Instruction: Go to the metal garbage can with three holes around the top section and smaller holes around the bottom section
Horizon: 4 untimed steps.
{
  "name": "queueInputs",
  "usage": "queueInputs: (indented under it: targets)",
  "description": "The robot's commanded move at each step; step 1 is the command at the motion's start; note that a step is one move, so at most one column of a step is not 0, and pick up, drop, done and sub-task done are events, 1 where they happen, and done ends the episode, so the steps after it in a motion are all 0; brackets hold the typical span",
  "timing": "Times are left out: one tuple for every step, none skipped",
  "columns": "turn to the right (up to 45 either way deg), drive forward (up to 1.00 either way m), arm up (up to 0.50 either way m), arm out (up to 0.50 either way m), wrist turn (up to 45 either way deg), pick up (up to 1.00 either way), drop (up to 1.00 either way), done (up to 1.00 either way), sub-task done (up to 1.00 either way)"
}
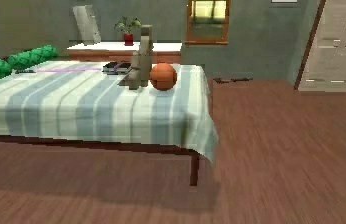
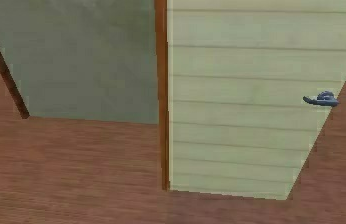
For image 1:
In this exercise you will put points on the grey stone statue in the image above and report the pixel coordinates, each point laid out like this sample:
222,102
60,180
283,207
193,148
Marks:
142,60

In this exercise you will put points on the plant in red pot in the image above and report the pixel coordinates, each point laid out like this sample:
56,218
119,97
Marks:
128,30

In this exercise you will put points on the black remote control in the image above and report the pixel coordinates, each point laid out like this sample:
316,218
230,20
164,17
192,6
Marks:
25,71

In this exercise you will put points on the pink thin stick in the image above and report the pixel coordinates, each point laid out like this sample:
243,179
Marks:
69,70

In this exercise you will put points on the bed with striped cover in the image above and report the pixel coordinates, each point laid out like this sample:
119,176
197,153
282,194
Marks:
91,110

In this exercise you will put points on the white topped wooden dresser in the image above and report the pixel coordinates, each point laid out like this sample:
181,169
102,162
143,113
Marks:
124,51

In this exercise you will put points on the grey leaning slab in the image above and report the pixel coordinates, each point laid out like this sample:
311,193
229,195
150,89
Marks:
87,25

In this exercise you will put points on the cream panelled room door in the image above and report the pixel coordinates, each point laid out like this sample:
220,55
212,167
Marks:
334,46

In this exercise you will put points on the wooden framed window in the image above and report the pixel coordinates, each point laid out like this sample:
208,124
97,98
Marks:
208,21

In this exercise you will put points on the dark book stack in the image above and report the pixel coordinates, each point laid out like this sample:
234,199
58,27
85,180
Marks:
116,68

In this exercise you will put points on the orange basketball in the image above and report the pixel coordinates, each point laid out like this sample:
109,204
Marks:
163,76

